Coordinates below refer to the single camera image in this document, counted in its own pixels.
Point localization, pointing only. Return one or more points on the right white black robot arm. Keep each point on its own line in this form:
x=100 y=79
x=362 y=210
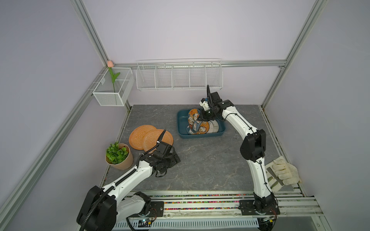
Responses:
x=252 y=148

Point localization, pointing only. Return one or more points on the orange cork coaster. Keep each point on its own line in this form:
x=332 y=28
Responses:
x=136 y=138
x=150 y=139

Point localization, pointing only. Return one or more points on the artificial pink tulip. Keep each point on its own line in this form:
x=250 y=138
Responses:
x=113 y=75

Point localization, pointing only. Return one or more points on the small potted green plant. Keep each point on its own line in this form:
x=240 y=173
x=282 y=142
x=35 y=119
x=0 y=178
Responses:
x=119 y=156

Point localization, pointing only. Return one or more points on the white mesh wall basket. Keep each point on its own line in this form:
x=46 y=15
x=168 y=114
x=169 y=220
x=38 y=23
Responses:
x=103 y=92

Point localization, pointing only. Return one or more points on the white green floral coaster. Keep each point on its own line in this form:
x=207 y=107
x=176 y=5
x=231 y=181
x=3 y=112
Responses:
x=213 y=126

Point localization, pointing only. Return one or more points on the white wire wall rack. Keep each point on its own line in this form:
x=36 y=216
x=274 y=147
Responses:
x=179 y=74

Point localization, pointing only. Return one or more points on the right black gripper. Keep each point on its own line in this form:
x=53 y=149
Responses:
x=203 y=117

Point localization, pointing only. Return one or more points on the blue orange animals coaster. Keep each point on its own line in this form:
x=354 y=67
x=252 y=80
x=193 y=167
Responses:
x=193 y=122

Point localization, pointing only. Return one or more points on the back orange cork coaster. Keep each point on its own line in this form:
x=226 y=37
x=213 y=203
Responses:
x=136 y=138

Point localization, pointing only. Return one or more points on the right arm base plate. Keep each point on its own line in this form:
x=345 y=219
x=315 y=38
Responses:
x=254 y=207

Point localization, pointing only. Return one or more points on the white green work glove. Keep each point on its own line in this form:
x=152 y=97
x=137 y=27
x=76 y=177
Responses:
x=280 y=173

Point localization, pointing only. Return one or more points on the front orange cork coaster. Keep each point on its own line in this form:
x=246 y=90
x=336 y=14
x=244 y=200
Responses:
x=150 y=139

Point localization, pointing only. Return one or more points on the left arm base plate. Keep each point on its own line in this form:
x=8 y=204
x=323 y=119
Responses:
x=152 y=209

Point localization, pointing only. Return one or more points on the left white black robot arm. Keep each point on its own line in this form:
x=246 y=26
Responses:
x=104 y=207

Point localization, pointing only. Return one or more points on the teal plastic storage box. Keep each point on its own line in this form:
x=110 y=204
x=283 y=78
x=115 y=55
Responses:
x=182 y=123

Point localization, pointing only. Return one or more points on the blue orange cats coaster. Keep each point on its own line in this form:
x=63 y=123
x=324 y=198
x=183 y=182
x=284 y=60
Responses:
x=203 y=127

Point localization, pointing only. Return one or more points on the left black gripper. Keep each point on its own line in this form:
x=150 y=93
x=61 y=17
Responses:
x=174 y=160

